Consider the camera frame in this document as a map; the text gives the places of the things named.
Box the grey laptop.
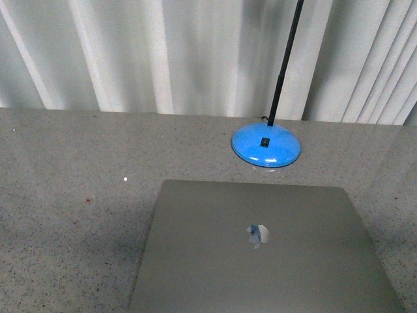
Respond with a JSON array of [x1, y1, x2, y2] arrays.
[[130, 180, 403, 312]]

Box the blue desk lamp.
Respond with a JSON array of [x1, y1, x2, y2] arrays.
[[231, 0, 304, 168]]

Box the white curtain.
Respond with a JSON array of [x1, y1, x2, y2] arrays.
[[1, 1, 416, 125]]

